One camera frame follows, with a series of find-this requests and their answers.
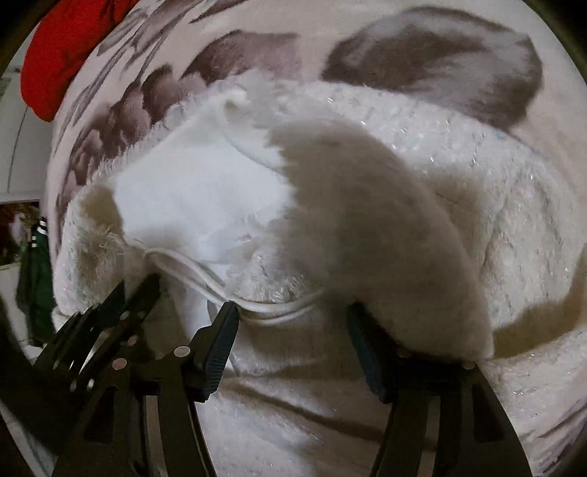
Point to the white fluffy sparkly sweater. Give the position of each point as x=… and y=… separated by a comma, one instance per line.
x=458, y=160

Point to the red cloth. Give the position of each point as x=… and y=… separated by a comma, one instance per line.
x=64, y=50

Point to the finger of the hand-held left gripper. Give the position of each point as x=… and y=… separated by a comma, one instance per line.
x=98, y=316
x=137, y=307

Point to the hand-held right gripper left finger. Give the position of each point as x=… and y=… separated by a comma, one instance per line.
x=219, y=348

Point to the leaf printed blanket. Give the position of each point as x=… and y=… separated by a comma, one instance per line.
x=321, y=46

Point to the green garment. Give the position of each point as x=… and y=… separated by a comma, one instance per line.
x=39, y=284

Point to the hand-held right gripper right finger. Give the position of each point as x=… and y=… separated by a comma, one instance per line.
x=369, y=355

